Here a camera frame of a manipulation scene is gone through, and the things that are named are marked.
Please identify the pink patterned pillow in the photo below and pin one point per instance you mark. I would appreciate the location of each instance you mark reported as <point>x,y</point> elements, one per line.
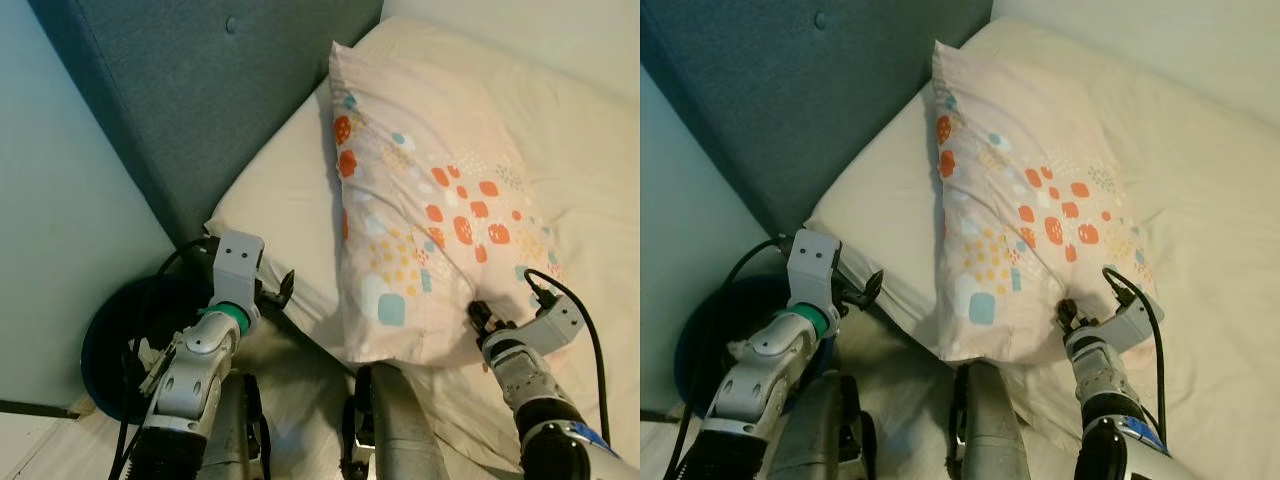
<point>1030,150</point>
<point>430,150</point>

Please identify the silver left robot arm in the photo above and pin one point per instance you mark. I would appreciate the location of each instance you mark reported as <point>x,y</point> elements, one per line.
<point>770,360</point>
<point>190,370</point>

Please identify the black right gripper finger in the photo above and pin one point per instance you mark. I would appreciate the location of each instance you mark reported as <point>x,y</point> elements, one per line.
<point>1065,314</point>
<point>474,314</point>

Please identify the blue round waste bin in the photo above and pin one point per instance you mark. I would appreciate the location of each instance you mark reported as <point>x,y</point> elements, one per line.
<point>110,340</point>

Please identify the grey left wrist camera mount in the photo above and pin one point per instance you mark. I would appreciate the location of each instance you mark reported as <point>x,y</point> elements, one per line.
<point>238,262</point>
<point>812,265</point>

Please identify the teal upholstered headboard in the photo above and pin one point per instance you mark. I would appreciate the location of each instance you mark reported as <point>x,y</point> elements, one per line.
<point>800,100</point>
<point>200,100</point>

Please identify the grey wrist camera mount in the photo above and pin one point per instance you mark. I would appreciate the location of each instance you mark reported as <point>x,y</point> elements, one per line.
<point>1130,325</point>
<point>812,265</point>
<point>550,325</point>
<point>238,262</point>

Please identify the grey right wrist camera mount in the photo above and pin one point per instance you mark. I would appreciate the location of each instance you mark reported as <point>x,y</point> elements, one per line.
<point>1130,325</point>
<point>550,325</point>

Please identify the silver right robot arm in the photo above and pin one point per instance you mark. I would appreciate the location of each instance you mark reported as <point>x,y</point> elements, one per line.
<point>1100,375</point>
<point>530,380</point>

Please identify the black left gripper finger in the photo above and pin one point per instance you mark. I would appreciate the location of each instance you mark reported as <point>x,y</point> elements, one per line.
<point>874,286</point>
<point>287,288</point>

